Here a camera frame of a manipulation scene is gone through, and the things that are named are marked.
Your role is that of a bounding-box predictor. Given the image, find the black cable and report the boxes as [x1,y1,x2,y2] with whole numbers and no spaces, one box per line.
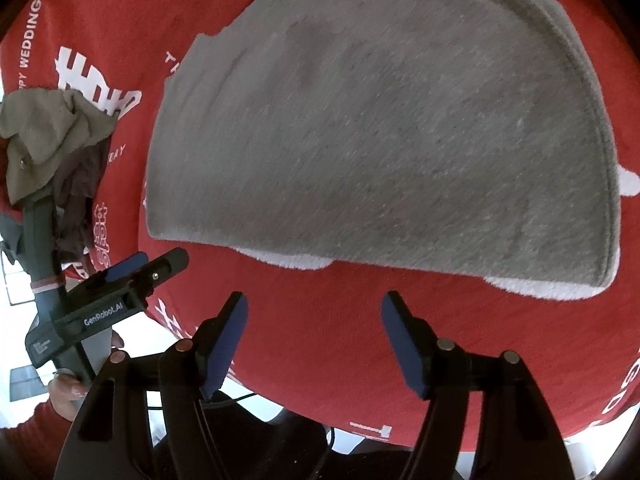
[197,391,262,410]
[320,425,337,466]

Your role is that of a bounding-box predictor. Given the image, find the grey knit sweater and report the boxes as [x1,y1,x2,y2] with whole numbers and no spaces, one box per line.
[144,0,623,288]

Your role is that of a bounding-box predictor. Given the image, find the person's left hand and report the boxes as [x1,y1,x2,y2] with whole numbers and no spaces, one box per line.
[47,329,126,421]

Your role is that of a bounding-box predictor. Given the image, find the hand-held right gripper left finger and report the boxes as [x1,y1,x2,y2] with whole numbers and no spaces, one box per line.
[54,291,249,480]

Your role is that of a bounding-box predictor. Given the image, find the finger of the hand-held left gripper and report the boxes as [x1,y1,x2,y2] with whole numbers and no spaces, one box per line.
[131,247,191,295]
[102,251,150,286]

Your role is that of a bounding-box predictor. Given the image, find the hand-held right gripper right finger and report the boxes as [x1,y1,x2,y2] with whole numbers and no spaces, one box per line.
[381,290,576,480]

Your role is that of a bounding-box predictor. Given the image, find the person's left forearm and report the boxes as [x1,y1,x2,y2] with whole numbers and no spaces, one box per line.
[0,400,76,443]

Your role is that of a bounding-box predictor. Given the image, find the red printed blanket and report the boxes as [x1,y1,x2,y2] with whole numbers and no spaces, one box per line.
[0,0,640,453]

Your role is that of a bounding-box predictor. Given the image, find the olive green cloth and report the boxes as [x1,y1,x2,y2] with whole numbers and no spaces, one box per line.
[0,87,119,206]

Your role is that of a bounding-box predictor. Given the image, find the dark brown cloth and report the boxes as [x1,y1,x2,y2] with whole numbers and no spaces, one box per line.
[50,142,112,266]

